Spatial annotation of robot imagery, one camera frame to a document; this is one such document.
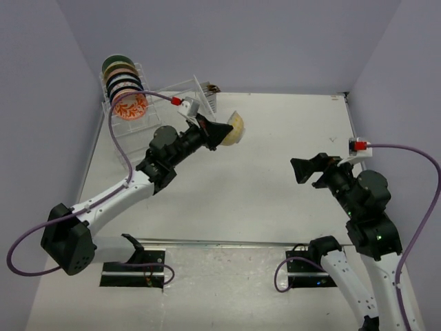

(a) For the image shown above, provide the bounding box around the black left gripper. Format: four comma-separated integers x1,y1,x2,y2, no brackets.
167,112,232,167

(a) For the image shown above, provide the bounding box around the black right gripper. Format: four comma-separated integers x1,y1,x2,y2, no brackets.
291,151,360,217

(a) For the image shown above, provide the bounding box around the yellow teal patterned bowl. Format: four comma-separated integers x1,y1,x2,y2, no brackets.
221,111,245,146

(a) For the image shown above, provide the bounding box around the orange floral bowl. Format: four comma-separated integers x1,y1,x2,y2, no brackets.
113,90,148,121

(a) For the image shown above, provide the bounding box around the blue triangle pattern bowl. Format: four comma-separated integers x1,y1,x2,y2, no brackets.
109,86,143,102

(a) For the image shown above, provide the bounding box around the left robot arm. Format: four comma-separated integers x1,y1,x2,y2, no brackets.
41,114,234,276

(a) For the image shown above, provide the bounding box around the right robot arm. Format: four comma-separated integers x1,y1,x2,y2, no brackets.
291,153,406,330

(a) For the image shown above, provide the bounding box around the clear acrylic dish rack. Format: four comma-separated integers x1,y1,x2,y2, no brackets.
112,77,216,165

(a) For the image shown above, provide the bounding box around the white slotted cutlery holder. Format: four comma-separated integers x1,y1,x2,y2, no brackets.
201,81,218,113

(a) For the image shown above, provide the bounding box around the brown object in holder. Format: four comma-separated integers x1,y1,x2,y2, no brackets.
207,84,221,94

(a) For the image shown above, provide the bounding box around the dark navy bowl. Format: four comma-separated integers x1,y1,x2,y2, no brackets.
107,82,143,95

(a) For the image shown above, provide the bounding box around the grey floral bowl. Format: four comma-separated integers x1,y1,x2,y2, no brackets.
106,74,142,89

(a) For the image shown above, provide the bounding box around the pink bowl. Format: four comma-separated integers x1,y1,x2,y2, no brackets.
105,68,139,82

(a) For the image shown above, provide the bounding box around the olive tan bowl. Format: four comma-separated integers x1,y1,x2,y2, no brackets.
103,61,138,77

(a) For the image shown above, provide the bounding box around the dark green bowl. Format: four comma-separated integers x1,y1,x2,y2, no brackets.
101,54,135,72

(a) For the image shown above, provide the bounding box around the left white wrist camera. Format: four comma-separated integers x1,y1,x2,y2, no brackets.
171,97,200,121

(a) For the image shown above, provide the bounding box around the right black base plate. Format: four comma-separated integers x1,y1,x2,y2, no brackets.
287,260,337,288

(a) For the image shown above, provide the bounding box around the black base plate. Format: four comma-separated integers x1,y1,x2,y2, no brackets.
99,247,166,289
287,260,337,288

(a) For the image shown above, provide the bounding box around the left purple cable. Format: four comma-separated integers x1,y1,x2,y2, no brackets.
6,90,175,285

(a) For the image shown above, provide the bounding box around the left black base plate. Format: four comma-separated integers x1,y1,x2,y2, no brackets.
99,247,166,289

